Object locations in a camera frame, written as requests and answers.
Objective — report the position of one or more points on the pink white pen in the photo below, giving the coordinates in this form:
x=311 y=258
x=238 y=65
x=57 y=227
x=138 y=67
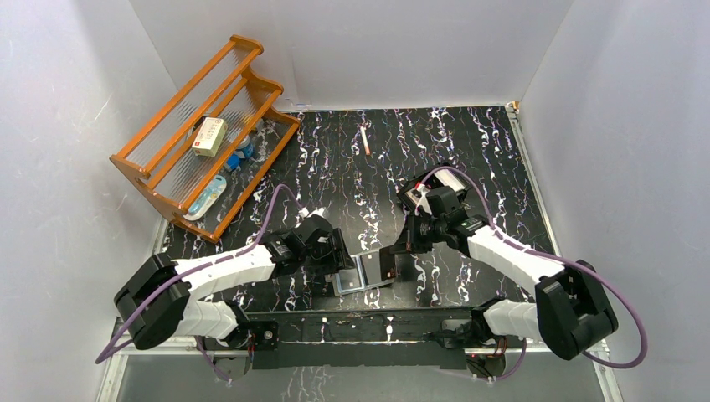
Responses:
x=363 y=134

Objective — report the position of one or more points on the light blue blister pack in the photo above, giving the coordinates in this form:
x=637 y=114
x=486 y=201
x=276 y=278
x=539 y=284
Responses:
x=207 y=198

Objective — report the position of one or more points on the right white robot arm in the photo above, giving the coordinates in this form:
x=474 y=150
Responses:
x=570 y=311

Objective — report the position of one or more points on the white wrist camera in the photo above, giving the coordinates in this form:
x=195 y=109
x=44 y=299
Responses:
x=421 y=203
x=315 y=213

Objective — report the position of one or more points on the orange wooden shelf rack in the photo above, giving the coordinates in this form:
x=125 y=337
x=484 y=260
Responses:
x=159 y=160

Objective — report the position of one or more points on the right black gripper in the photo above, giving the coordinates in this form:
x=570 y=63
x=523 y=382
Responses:
x=412 y=244

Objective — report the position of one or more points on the blue small bottle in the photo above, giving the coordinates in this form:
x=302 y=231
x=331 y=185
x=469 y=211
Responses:
x=242 y=153

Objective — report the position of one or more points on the white card stack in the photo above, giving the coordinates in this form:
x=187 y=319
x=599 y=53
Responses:
x=440 y=179

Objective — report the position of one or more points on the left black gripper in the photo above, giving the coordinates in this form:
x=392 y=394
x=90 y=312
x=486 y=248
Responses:
x=338 y=253

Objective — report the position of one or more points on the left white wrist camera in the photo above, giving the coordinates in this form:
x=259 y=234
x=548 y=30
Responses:
x=315 y=213

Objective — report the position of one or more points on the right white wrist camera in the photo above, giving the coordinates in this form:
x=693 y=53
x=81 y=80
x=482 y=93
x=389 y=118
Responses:
x=421 y=203

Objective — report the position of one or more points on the silver metal card holder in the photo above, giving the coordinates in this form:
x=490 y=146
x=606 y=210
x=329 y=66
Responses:
x=363 y=276

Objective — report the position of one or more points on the cream medicine box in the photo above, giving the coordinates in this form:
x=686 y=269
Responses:
x=209 y=137

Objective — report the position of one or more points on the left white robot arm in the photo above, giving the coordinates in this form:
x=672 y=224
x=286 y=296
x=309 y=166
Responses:
x=166 y=298

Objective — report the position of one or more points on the black card tray box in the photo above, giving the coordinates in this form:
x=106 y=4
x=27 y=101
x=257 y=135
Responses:
x=409 y=205

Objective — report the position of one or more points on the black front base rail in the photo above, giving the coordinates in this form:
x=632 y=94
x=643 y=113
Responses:
x=422 y=336

